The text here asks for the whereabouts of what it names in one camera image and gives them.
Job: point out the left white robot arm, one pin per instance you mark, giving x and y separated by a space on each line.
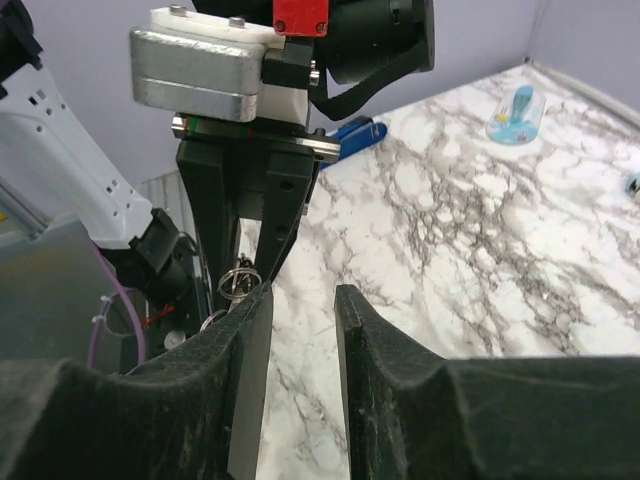
37 123

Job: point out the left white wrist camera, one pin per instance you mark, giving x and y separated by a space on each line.
204 65

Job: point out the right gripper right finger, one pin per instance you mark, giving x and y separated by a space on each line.
411 414

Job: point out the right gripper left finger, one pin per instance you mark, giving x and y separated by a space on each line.
194 412

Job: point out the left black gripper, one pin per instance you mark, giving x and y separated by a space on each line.
209 180

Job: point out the blue packaged item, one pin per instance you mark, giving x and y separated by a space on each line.
517 118

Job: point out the light blue white stapler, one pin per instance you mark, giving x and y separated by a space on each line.
632 187

